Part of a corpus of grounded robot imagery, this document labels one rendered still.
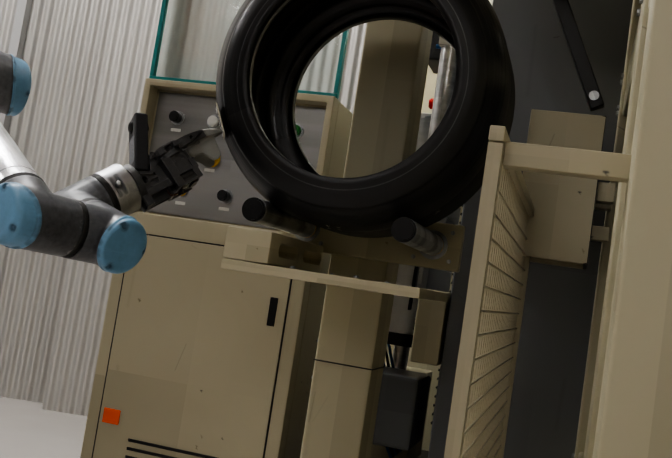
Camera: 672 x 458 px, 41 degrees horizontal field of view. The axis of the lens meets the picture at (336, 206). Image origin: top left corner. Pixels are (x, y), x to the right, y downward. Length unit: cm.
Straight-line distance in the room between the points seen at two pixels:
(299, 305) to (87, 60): 266
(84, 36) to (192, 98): 225
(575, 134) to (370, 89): 46
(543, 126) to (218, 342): 103
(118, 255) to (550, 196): 87
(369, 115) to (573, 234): 51
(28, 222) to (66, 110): 337
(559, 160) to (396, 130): 95
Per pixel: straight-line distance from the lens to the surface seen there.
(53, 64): 476
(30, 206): 134
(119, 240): 141
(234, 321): 238
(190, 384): 243
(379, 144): 198
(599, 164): 106
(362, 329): 195
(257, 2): 173
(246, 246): 164
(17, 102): 190
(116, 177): 156
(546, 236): 184
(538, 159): 106
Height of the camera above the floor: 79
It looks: 5 degrees up
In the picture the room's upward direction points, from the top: 9 degrees clockwise
